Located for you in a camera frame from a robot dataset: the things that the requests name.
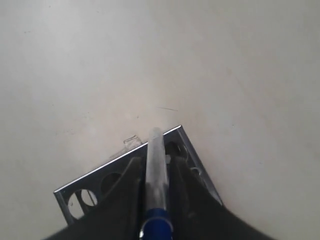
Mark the stainless steel test tube rack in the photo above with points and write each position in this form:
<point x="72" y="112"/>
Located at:
<point x="90" y="188"/>

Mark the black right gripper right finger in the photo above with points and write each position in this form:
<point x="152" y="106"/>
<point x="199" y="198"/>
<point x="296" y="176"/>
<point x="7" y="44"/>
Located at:
<point x="196" y="215"/>

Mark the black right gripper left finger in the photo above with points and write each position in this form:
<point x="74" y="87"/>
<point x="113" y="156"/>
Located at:
<point x="118" y="216"/>

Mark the blue capped tube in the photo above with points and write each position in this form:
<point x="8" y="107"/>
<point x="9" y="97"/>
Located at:
<point x="157" y="224"/>

